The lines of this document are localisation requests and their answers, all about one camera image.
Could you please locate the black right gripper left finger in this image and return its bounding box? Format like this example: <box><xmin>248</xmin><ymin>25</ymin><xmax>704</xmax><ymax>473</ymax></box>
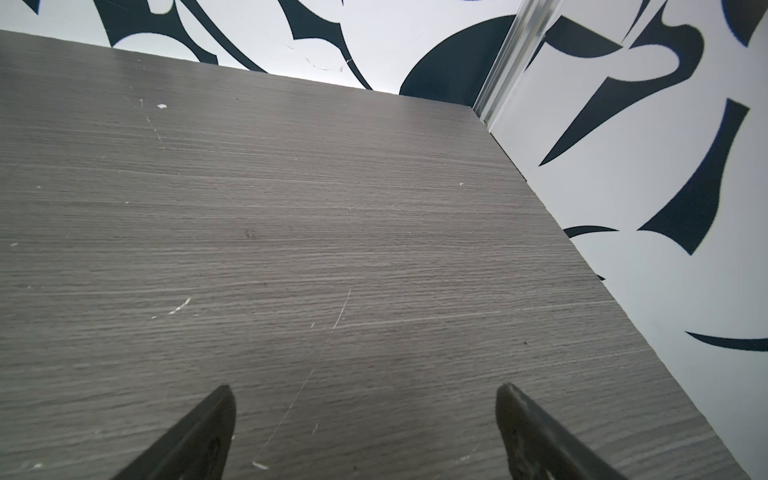
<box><xmin>115</xmin><ymin>385</ymin><xmax>237</xmax><ymax>479</ymax></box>

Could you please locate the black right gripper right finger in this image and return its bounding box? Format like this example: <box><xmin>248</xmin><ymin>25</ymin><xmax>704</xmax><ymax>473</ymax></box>
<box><xmin>495</xmin><ymin>383</ymin><xmax>624</xmax><ymax>479</ymax></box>

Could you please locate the aluminium corner post right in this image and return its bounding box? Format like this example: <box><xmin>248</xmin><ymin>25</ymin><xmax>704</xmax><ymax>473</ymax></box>
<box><xmin>472</xmin><ymin>0</ymin><xmax>562</xmax><ymax>131</ymax></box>

